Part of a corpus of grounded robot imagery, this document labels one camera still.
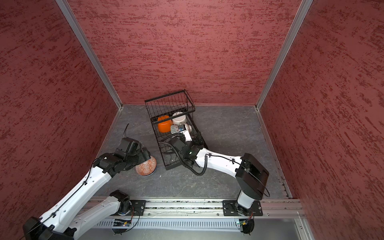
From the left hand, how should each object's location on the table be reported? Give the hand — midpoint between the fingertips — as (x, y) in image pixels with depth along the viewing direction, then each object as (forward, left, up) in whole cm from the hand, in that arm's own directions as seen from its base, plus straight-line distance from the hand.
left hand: (143, 160), depth 78 cm
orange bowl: (+26, -7, -6) cm, 28 cm away
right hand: (+12, -26, +4) cm, 29 cm away
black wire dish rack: (+35, -9, -3) cm, 37 cm away
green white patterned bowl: (+26, -13, -7) cm, 30 cm away
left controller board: (-27, +9, -15) cm, 32 cm away
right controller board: (-27, -55, -14) cm, 63 cm away
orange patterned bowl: (-1, 0, -10) cm, 10 cm away
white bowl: (+33, -18, -4) cm, 38 cm away
